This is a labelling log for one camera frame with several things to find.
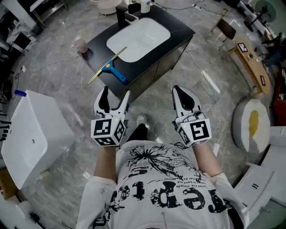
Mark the white bottle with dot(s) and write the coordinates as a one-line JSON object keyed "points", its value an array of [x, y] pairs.
{"points": [[145, 6]]}

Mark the blue bottle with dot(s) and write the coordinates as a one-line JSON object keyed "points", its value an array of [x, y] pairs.
{"points": [[20, 93]]}

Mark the small tablet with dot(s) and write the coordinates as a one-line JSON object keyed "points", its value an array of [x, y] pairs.
{"points": [[242, 47]]}

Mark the person's right forearm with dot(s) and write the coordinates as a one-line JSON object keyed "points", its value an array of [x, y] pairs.
{"points": [[206, 158]]}

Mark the brown chair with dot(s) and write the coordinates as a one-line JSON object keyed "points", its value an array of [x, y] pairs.
{"points": [[225, 29]]}

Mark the pink round basin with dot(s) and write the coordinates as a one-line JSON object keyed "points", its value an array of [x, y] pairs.
{"points": [[108, 5]]}

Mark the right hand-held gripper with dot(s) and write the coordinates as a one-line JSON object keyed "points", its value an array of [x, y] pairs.
{"points": [[196, 129]]}

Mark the black standing fan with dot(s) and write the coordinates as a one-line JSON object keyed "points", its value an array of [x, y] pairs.
{"points": [[264, 11]]}

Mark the pink cup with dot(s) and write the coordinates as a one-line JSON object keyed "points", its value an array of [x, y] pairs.
{"points": [[81, 45]]}

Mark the white power strip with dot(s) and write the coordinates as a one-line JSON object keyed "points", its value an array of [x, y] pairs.
{"points": [[197, 7]]}

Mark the dark vanity cabinet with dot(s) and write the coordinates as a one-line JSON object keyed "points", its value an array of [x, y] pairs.
{"points": [[143, 64]]}

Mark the white bathtub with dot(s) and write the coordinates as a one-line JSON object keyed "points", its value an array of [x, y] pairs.
{"points": [[33, 134]]}

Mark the white soap tray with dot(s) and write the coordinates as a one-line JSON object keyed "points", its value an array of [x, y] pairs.
{"points": [[130, 18]]}

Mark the white toilet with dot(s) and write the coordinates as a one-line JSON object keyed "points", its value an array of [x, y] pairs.
{"points": [[263, 170]]}

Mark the white and yellow pouf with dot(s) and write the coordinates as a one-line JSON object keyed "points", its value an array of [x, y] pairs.
{"points": [[251, 125]]}

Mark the person's grey shoe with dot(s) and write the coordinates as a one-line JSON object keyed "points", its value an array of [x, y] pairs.
{"points": [[141, 119]]}

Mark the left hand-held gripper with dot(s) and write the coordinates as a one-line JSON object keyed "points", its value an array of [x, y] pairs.
{"points": [[105, 130]]}

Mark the white sink basin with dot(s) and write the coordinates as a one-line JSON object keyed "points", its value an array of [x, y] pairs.
{"points": [[138, 39]]}

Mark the white paper tag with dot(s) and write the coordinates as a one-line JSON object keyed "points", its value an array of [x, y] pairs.
{"points": [[216, 149]]}

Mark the person's black trouser leg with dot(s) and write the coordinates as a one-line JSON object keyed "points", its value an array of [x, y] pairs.
{"points": [[138, 134]]}

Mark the white printed shirt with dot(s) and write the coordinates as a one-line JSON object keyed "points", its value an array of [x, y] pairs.
{"points": [[161, 190]]}

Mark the black faucet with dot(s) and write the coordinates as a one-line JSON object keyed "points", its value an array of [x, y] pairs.
{"points": [[121, 15]]}

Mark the person's left forearm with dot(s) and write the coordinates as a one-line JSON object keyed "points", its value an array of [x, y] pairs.
{"points": [[106, 161]]}

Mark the blue and yellow squeegee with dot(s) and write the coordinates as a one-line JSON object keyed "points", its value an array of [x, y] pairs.
{"points": [[114, 69]]}

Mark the wooden bench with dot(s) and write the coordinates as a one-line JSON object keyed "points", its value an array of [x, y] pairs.
{"points": [[252, 64]]}

